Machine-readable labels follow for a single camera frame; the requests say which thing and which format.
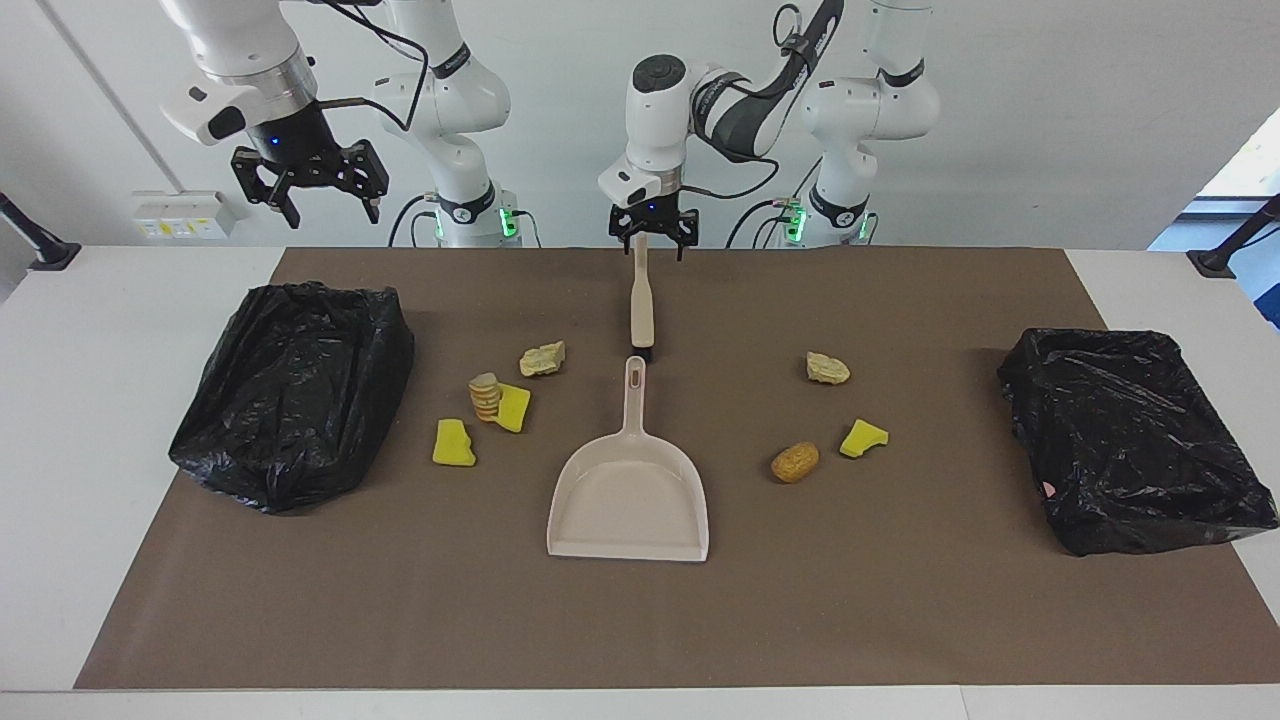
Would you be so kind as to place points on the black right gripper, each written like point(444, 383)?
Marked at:
point(292, 142)

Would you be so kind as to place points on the brown potato shaped piece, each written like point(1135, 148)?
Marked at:
point(795, 463)

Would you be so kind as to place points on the black clamp stand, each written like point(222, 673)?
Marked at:
point(1215, 265)
point(55, 258)

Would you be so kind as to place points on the white wall socket box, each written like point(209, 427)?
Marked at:
point(180, 212)

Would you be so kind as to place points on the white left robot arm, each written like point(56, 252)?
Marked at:
point(660, 110)

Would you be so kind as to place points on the beige plastic dustpan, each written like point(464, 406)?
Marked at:
point(628, 500)

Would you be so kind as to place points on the brown table mat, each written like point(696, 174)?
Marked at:
point(640, 620)

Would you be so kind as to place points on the pale foam piece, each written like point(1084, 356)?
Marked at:
point(543, 359)
point(828, 369)

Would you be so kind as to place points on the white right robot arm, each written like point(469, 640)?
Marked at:
point(440, 100)

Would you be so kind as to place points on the yellow sponge piece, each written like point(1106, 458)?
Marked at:
point(862, 439)
point(453, 445)
point(515, 408)

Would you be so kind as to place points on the beige hand brush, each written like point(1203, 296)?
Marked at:
point(641, 300)

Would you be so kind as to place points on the black bag bin pink spot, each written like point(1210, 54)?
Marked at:
point(1130, 440)

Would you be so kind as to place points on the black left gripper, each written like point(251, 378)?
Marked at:
point(655, 216)

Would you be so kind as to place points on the black bag lined bin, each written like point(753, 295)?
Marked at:
point(290, 400)

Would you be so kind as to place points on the striped round foam piece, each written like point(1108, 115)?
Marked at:
point(484, 397)

